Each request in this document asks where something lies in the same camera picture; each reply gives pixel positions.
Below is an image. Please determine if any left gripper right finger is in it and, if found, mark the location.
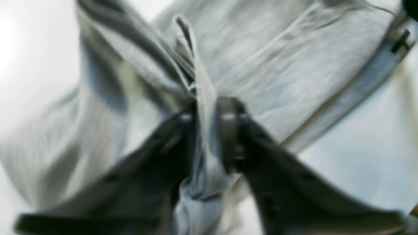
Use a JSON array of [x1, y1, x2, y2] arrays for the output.
[[217, 97, 406, 235]]

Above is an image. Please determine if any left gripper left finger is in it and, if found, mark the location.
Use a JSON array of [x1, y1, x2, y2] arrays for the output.
[[14, 111, 195, 235]]

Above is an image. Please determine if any grey T-shirt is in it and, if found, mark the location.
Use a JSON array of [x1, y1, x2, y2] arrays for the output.
[[1, 0, 417, 235]]

